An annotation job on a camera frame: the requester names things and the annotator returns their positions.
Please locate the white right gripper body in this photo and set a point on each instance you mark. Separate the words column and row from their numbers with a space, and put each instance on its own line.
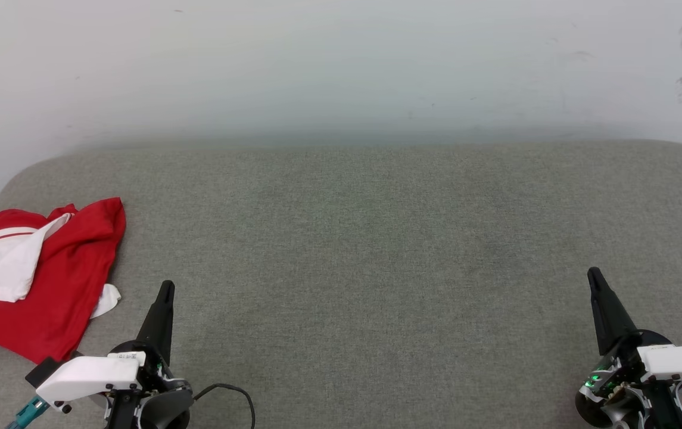
column 674, row 363

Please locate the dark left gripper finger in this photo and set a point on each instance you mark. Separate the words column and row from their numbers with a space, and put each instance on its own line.
column 159, row 322

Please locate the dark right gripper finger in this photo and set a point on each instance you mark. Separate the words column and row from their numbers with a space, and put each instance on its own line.
column 610, row 316

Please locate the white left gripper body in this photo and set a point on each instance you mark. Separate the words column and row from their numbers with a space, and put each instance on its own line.
column 87, row 375

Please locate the red and white basketball jersey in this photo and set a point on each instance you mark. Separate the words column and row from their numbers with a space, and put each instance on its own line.
column 61, row 286

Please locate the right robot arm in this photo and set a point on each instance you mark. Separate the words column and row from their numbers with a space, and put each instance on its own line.
column 594, row 411

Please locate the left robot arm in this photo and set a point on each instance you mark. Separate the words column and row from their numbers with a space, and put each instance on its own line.
column 165, row 411

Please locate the grey fabric sofa cushion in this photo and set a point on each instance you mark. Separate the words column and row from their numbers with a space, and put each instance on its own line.
column 376, row 268

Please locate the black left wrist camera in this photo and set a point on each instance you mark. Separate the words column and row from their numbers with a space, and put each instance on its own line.
column 41, row 372

